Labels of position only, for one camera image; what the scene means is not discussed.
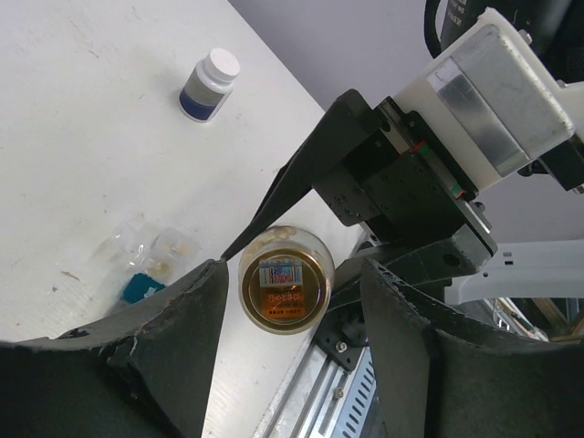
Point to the aluminium mounting rail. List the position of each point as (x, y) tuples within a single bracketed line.
[(335, 344)]

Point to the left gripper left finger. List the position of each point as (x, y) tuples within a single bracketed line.
[(145, 371)]

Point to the slotted white cable duct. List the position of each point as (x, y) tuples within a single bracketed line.
[(352, 406)]

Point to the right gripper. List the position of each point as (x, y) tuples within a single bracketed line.
[(388, 172)]

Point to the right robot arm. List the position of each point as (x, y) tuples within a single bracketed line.
[(554, 31)]

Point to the clear pill bottle yellow pills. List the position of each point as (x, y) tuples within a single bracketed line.
[(287, 283)]

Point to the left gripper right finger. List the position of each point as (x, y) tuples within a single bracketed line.
[(441, 373)]

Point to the weekly pill organizer strip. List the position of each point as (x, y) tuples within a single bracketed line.
[(140, 259)]

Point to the white cap dark pill bottle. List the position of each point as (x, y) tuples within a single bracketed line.
[(209, 85)]

